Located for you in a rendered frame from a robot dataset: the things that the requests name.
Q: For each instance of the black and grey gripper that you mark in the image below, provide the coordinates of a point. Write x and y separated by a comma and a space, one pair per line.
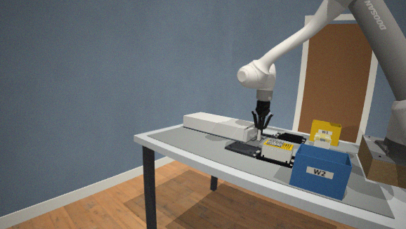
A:
262, 109

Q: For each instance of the blue open-top bin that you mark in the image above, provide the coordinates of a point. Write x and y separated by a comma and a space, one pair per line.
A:
320, 170

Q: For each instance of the yellow open-top bin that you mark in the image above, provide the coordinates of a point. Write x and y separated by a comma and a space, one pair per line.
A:
323, 127

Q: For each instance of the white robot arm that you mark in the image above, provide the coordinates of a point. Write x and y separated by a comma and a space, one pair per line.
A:
386, 40

